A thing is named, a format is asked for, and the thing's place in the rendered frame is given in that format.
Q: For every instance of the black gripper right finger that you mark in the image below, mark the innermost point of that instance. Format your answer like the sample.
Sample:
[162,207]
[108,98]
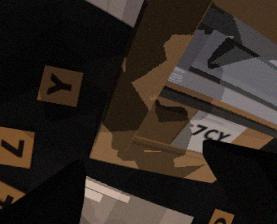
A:
[248,176]

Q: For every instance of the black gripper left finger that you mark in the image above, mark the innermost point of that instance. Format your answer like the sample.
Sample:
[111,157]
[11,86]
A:
[58,200]

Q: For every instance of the white paper ticket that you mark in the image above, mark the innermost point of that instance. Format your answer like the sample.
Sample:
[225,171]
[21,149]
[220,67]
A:
[204,126]

